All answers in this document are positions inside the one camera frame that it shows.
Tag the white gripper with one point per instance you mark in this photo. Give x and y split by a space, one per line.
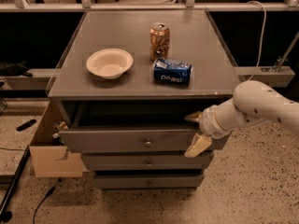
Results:
207 121

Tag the grey top drawer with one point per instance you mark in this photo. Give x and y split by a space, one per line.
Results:
123 126

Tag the grey drawer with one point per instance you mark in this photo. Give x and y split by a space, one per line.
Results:
148 181
145 161
123 126

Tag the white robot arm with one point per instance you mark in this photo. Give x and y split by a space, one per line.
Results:
252 102

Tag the grey bottom drawer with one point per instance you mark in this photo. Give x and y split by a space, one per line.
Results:
148 181

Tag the grey drawer cabinet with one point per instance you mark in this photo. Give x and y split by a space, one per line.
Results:
192 39

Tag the grey middle drawer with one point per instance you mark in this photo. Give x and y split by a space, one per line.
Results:
145 161

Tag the blue Pepsi can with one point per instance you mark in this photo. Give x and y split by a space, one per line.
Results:
172 71

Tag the gold crushed soda can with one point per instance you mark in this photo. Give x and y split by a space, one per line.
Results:
159 40

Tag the white paper bowl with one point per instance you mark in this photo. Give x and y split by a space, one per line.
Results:
109 63

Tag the trash items in box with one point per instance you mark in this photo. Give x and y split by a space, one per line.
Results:
59 126

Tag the cardboard box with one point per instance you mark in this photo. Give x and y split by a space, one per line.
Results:
51 157

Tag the black marker on floor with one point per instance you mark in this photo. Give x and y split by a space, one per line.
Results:
26 125

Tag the black object on ledge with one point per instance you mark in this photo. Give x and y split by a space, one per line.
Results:
10 69

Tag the black bar on floor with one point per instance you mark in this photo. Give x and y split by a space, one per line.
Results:
12 182

